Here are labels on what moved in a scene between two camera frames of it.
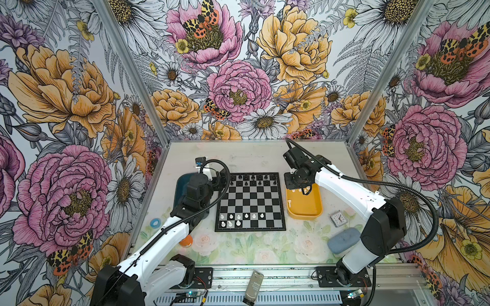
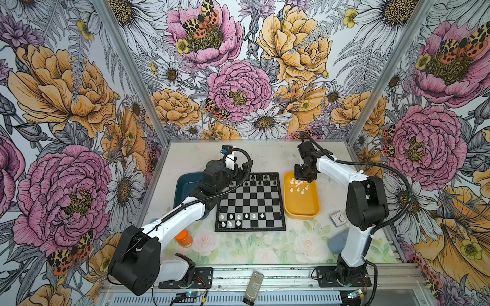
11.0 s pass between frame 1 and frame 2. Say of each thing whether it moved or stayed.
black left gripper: moved
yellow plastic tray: stayed
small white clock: stayed
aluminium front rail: stayed
